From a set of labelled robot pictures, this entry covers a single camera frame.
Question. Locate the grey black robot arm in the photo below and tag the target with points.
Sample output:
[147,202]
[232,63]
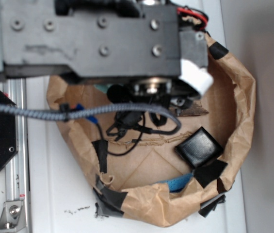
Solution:
[154,47]

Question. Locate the light teal cloth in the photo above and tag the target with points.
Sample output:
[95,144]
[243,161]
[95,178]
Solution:
[103,87]

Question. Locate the blue perforated sponge cloth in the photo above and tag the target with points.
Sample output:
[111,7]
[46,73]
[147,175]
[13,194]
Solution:
[177,184]

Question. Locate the brown paper bag bin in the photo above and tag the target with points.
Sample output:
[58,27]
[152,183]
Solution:
[128,184]

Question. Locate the brown bark wood piece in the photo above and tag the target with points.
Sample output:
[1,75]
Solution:
[196,109]

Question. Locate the black square block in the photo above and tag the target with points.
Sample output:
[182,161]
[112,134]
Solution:
[199,148]

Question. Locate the metal corner bracket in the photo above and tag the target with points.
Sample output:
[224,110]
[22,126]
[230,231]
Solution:
[13,218]

